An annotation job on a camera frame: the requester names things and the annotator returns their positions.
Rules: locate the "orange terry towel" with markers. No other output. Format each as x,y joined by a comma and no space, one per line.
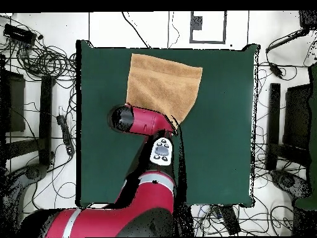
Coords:
163,84

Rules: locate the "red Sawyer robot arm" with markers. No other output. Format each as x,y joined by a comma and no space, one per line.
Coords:
148,198

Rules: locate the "black flat panel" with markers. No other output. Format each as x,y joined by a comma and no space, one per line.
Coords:
297,116

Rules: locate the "dark green table cloth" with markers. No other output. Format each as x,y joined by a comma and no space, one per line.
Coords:
218,124

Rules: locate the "black slim power strip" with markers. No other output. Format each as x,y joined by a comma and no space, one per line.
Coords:
65,132

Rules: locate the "black upright bar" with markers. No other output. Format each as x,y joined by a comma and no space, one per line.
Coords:
45,119
273,124

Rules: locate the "black long strip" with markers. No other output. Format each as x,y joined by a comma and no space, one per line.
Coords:
230,220

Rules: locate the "small gray block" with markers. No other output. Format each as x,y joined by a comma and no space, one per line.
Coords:
197,22

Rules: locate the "black power adapter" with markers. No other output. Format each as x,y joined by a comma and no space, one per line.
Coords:
276,69

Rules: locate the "black rod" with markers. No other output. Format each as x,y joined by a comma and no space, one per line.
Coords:
287,39

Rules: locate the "black corner box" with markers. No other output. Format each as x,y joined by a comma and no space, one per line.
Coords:
308,19

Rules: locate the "gray square frame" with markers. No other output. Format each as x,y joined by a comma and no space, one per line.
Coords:
224,27

